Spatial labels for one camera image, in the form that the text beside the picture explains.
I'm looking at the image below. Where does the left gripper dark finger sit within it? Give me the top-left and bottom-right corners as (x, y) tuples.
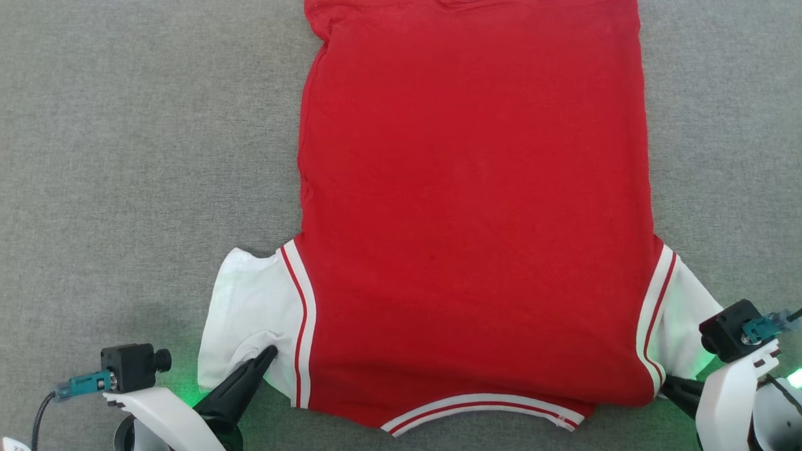
(216, 350), (278, 433)
(193, 346), (275, 422)

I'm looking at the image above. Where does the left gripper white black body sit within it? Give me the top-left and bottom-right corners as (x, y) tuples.
(103, 387), (245, 451)

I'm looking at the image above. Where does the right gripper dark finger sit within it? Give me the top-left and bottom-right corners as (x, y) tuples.
(661, 374), (706, 419)

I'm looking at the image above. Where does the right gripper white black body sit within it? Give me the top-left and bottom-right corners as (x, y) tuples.
(695, 338), (781, 451)

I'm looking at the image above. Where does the red and white shirt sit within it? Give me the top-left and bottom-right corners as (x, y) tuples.
(197, 0), (724, 437)

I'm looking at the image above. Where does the grey fabric sofa cushion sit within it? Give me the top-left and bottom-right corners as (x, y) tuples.
(0, 0), (802, 451)

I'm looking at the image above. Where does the right teal plug camera cable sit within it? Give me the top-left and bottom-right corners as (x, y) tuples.
(742, 306), (802, 345)

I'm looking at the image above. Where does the teal plug camera cable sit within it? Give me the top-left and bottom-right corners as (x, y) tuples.
(30, 370), (115, 451)
(742, 306), (802, 345)

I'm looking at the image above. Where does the left teal plug camera cable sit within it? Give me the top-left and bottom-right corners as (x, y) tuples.
(30, 370), (115, 451)

